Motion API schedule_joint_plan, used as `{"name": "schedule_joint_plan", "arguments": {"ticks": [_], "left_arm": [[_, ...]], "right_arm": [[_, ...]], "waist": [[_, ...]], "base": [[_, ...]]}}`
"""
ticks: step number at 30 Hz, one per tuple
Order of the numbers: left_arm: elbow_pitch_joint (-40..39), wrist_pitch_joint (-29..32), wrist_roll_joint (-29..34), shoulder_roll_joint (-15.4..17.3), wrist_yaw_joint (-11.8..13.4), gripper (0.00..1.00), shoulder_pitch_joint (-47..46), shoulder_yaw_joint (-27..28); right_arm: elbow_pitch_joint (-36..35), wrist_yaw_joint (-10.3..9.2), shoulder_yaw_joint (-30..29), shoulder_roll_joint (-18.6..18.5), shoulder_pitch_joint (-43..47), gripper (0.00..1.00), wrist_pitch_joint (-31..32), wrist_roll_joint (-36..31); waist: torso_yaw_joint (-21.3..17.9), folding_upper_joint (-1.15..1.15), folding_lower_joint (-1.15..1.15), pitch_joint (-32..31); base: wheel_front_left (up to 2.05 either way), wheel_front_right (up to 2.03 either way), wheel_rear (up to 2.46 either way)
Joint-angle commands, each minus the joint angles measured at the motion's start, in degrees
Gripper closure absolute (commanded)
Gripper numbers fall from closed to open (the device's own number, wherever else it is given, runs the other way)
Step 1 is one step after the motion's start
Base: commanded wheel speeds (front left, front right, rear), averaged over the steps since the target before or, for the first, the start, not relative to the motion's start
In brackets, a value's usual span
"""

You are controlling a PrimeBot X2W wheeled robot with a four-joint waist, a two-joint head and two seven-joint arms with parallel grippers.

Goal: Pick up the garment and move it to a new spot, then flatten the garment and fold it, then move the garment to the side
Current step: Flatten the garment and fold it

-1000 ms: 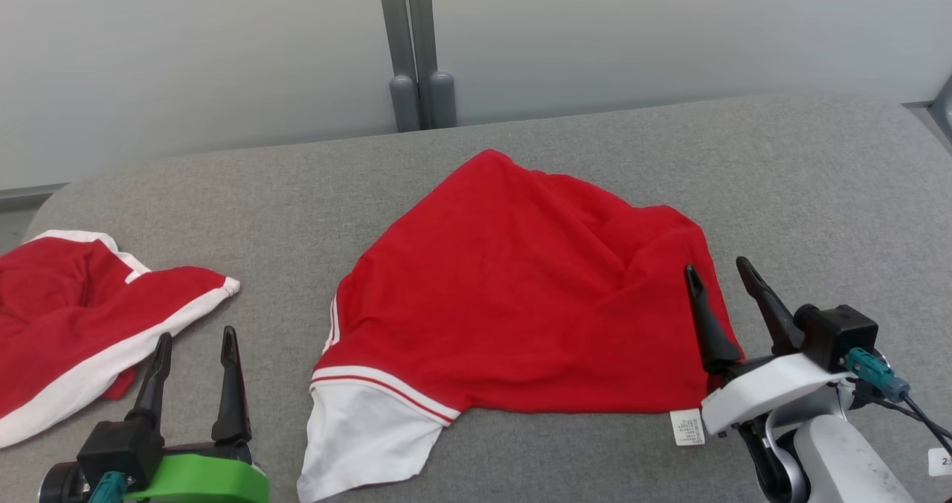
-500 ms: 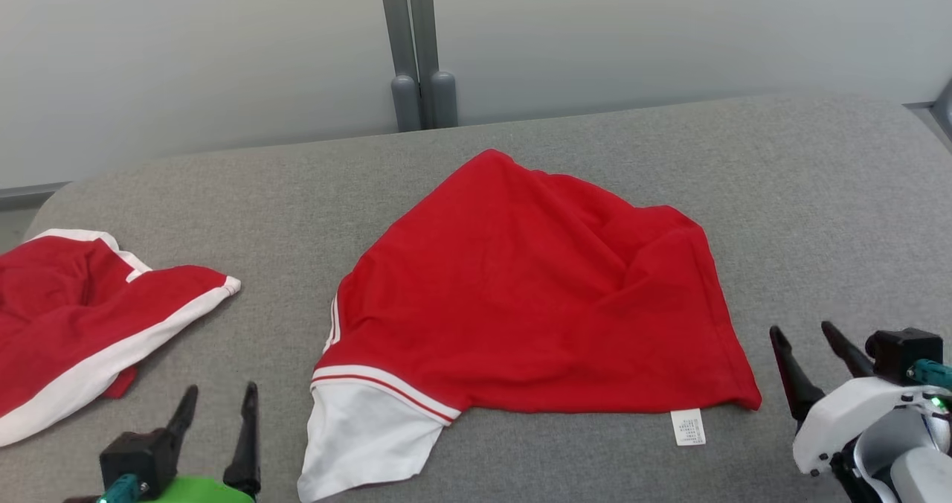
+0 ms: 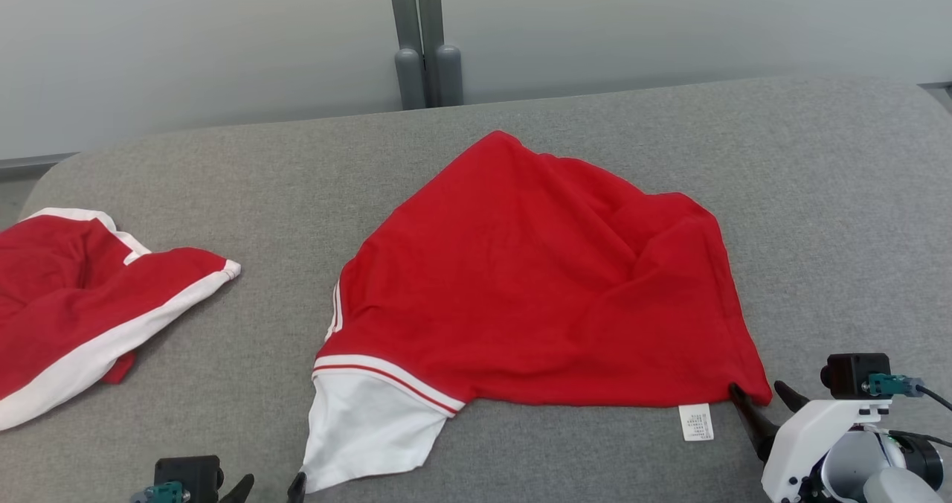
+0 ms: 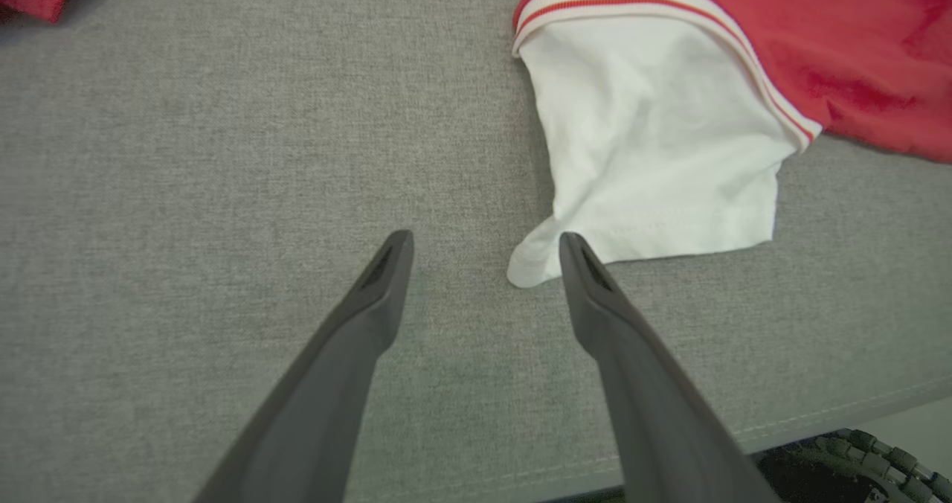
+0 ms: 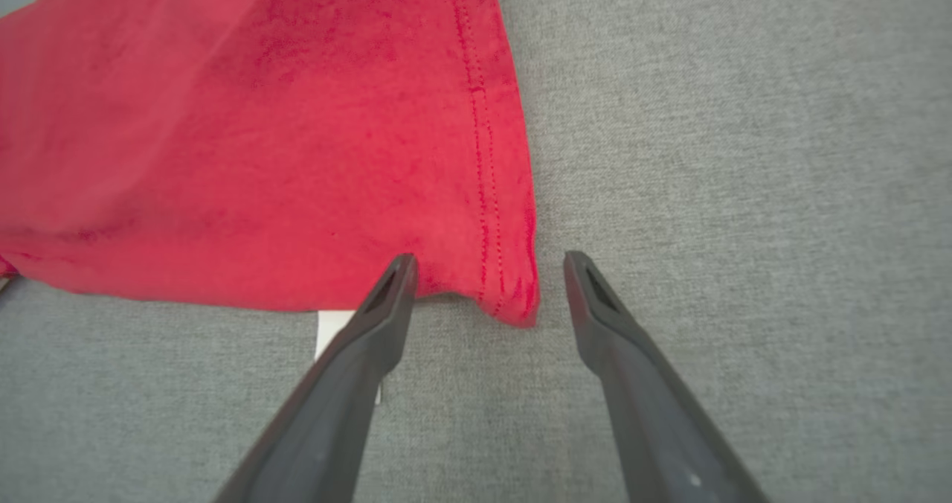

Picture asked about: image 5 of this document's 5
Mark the red jersey with number 23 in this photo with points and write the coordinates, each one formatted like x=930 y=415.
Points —
x=260 y=131

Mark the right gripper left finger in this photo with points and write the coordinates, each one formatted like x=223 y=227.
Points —
x=335 y=414

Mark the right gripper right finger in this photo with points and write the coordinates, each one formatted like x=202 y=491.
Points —
x=654 y=428

